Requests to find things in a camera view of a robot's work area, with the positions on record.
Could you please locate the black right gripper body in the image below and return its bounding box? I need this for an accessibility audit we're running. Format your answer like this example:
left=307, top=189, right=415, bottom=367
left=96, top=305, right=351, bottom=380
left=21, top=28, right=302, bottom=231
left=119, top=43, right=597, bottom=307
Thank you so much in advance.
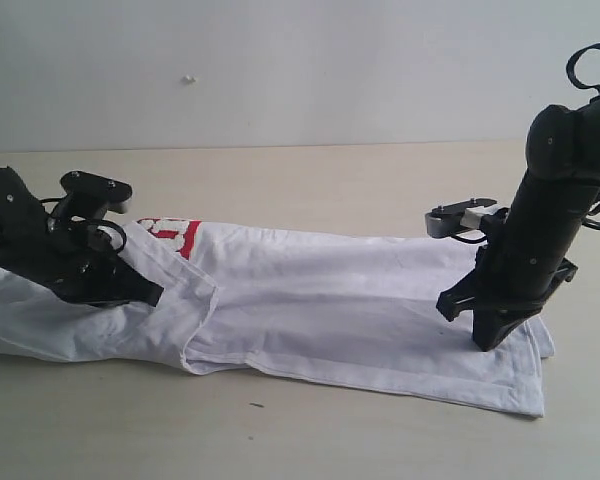
left=472, top=219, right=578, bottom=315

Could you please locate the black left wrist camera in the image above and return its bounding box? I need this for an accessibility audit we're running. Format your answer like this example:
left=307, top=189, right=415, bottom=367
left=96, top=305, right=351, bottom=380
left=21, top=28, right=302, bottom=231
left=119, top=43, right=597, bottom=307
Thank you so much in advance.
left=52, top=170, right=133, bottom=220

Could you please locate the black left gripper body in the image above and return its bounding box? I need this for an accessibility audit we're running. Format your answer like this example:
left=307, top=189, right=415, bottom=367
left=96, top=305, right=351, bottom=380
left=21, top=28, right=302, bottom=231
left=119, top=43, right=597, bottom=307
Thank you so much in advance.
left=9, top=214, right=131, bottom=307

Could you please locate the black left camera cable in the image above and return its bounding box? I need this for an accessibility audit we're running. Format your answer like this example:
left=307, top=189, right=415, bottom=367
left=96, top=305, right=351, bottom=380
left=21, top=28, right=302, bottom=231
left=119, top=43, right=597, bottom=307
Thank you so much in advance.
left=39, top=196, right=128, bottom=256

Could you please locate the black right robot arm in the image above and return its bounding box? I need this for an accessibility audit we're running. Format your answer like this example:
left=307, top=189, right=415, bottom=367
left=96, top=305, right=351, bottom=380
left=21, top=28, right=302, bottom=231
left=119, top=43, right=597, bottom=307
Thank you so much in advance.
left=425, top=84, right=600, bottom=351

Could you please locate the small white wall hook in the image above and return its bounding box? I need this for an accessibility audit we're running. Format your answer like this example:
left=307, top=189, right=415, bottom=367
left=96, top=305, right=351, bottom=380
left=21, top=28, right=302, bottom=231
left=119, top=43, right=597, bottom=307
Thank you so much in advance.
left=181, top=75, right=196, bottom=85

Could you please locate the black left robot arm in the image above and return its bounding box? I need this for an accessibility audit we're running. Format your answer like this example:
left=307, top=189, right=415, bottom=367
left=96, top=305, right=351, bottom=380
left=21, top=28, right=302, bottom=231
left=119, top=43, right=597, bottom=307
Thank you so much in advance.
left=0, top=167, right=163, bottom=307

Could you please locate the white t-shirt red Chinese patch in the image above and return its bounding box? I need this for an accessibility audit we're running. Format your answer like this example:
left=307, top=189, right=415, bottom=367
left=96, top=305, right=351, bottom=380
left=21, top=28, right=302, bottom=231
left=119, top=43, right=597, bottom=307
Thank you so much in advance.
left=0, top=218, right=554, bottom=418

